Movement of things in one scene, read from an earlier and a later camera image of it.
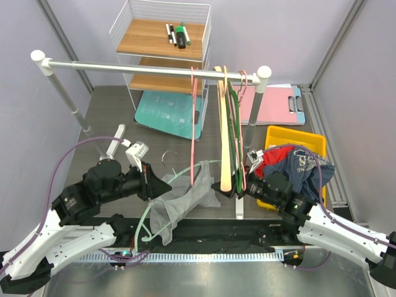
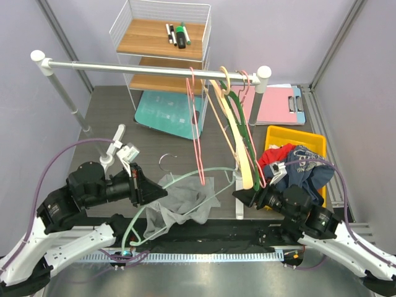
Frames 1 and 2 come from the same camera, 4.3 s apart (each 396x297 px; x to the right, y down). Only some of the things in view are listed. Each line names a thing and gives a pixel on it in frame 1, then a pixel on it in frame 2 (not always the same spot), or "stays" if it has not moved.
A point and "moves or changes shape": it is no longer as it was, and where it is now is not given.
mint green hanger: x=145 y=239 -> x=139 y=241
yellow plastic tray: x=277 y=136 stays
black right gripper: x=245 y=179 -> x=249 y=195
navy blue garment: x=300 y=166 stays
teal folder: x=178 y=114 stays
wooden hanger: x=221 y=80 -> x=248 y=179
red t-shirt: x=272 y=156 stays
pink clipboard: x=278 y=107 stays
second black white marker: x=172 y=31 stays
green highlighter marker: x=180 y=36 stays
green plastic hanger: x=233 y=121 moves or changes shape
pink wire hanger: x=194 y=84 moves or changes shape
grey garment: x=166 y=211 moves or changes shape
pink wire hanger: x=239 y=150 -> x=263 y=182
